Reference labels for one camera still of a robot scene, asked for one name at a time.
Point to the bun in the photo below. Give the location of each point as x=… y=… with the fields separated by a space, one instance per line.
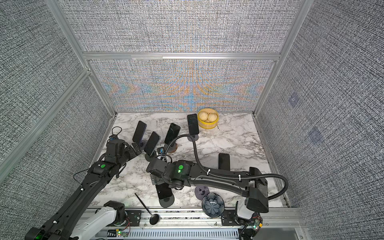
x=212 y=117
x=203 y=116

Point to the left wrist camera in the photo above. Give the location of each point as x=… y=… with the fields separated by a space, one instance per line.
x=112 y=137

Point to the wooden base phone stand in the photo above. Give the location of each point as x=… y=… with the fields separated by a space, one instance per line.
x=171 y=148

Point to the purple-edged black phone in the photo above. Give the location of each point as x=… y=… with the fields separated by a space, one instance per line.
x=193 y=124

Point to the aluminium front rail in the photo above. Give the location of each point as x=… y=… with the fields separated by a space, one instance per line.
x=193 y=223

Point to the teal-edged black phone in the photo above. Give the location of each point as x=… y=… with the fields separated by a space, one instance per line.
x=152 y=143

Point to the left bun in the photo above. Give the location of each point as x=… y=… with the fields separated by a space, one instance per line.
x=203 y=116

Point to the purple front phone stand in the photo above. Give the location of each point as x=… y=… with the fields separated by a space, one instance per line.
x=201 y=191

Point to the purple-grey back stand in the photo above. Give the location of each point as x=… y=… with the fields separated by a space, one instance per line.
x=192 y=138

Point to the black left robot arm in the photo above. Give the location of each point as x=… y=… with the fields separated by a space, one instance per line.
x=63 y=225

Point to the blue-edged phone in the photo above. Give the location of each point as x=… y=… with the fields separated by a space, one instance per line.
x=139 y=132

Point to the dark grey round stand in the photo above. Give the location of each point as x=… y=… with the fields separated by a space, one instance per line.
x=149 y=158

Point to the dark flower-shaped bowl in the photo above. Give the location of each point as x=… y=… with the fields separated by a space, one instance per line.
x=213 y=205

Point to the right bun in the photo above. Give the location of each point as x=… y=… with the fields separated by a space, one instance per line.
x=212 y=117

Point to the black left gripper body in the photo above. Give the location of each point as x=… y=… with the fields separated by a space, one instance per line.
x=129 y=153

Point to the dark grey front stand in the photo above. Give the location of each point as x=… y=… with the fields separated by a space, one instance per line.
x=167 y=202

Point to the yellow steamer basket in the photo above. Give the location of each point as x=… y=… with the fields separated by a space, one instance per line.
x=206 y=124

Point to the cracked black phone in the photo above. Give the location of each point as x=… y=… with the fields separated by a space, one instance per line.
x=172 y=133

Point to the black ladle spoon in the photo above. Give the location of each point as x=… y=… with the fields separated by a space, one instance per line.
x=154 y=218

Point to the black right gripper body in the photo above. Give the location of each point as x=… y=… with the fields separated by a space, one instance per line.
x=158 y=181

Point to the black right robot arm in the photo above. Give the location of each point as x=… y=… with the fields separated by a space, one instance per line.
x=251 y=185

